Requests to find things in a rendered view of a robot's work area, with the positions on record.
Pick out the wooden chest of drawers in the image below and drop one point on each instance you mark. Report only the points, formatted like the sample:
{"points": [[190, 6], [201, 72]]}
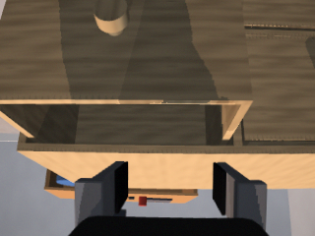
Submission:
{"points": [[179, 167]]}

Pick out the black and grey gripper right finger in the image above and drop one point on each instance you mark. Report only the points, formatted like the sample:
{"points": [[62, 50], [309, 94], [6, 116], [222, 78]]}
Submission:
{"points": [[238, 197]]}

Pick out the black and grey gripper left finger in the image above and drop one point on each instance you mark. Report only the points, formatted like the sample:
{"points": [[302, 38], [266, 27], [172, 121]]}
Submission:
{"points": [[103, 194]]}

